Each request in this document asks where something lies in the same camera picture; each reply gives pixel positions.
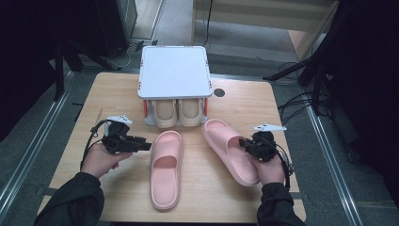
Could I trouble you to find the right hand-held gripper cable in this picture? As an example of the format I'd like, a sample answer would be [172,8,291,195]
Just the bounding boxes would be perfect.
[269,137,295,191]

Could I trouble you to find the person's left hand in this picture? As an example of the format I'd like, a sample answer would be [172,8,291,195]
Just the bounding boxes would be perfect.
[80,142,133,180]

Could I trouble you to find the black floor cables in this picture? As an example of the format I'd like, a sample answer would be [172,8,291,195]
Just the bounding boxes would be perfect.
[277,60,316,125]

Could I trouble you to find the metal floor rail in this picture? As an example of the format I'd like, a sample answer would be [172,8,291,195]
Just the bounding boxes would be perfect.
[0,71,74,215]
[304,105,365,226]

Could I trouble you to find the pink slide slipper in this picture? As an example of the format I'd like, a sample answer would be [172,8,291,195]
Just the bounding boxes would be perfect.
[150,130,184,211]
[201,118,262,187]

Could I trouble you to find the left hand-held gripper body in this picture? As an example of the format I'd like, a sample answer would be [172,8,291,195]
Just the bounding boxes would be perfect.
[101,114,136,155]

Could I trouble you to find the black tripod stand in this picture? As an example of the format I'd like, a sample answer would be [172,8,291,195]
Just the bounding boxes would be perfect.
[263,46,335,116]

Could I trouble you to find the wooden cabinet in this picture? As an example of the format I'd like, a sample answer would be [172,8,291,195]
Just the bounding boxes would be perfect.
[191,0,341,61]

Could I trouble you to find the left hand-held gripper cable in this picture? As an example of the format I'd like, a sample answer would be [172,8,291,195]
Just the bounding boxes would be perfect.
[79,119,109,170]

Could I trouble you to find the black metal stand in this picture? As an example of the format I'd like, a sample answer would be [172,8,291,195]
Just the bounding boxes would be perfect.
[51,40,84,102]

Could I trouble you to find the person's right hand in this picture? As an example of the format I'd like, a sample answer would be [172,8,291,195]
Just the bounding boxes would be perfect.
[249,151,286,186]

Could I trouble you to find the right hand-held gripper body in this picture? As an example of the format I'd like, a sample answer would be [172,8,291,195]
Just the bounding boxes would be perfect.
[248,122,288,164]

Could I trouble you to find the hanging black cable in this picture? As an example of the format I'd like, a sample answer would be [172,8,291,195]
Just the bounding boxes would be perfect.
[201,0,215,48]

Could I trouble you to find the hand-held gripper cable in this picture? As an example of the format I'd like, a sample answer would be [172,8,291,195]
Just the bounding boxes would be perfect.
[269,137,295,191]
[79,119,109,170]

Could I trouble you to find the white shoe rack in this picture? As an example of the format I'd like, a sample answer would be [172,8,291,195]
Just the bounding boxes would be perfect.
[136,45,215,126]

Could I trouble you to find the black tape strip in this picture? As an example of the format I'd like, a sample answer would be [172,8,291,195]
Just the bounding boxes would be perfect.
[293,191,311,202]

